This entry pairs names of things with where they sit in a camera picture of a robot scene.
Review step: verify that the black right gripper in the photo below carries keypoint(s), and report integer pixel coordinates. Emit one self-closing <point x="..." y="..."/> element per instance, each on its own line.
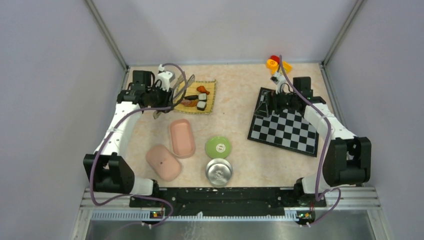
<point x="265" y="108"/>

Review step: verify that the dark seaweed roll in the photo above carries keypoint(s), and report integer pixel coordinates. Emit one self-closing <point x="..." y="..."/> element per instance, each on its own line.
<point x="191" y="97"/>

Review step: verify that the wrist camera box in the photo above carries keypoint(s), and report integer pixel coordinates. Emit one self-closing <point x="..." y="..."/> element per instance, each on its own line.
<point x="164" y="78"/>
<point x="278" y="79"/>

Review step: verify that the red toy block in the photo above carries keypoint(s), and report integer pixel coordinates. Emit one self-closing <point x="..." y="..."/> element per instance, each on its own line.
<point x="275" y="58"/>

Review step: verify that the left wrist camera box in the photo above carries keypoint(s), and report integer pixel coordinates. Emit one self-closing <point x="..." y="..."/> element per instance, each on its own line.
<point x="164" y="78"/>

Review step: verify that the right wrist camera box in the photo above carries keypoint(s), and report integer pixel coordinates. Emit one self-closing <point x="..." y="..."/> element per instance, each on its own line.
<point x="278" y="79"/>

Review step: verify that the orange round toy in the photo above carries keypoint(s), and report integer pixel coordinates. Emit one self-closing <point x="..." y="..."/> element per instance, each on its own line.
<point x="272" y="64"/>

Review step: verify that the white rice sushi cube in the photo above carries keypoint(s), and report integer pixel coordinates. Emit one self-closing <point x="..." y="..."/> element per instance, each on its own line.
<point x="201" y="105"/>

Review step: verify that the bamboo mat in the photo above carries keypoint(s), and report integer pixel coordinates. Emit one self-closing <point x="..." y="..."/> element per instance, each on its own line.
<point x="211" y="86"/>

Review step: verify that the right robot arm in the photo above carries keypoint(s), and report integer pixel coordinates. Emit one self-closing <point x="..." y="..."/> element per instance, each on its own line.
<point x="344" y="157"/>

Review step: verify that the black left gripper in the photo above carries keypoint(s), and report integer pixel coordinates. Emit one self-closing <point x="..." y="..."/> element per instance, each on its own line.
<point x="167" y="100"/>

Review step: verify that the silver metal tongs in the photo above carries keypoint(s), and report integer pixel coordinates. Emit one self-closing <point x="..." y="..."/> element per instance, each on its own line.
<point x="178" y="88"/>

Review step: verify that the round steel container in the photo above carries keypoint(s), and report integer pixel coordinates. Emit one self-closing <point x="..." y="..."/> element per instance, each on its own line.
<point x="219" y="172"/>

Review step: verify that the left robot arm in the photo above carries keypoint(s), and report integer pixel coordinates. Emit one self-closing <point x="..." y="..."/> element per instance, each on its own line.
<point x="106" y="168"/>

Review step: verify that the aluminium frame rail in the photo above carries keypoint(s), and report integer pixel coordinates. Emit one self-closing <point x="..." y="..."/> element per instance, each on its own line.
<point x="351" y="213"/>

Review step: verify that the orange chicken drumstick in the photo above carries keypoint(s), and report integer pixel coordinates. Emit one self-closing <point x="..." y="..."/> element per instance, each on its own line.
<point x="201" y="89"/>

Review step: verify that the brown meat piece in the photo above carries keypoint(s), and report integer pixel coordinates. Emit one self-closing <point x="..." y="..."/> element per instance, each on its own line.
<point x="186" y="103"/>

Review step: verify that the pink lunch box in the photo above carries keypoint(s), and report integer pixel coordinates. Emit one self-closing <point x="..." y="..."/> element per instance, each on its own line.
<point x="182" y="138"/>

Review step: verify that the green round lid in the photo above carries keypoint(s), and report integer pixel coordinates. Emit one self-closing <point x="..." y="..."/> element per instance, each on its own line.
<point x="218" y="147"/>

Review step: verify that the yellow toy block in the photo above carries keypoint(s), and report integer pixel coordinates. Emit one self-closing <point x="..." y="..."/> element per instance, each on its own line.
<point x="286" y="66"/>

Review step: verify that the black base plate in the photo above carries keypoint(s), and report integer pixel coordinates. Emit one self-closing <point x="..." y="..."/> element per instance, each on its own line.
<point x="228" y="201"/>

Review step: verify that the pink lunch box lid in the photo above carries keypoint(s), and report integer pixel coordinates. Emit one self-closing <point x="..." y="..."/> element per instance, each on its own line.
<point x="164" y="164"/>

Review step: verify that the checkerboard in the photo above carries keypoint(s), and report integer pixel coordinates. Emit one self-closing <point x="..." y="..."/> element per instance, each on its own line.
<point x="288" y="130"/>

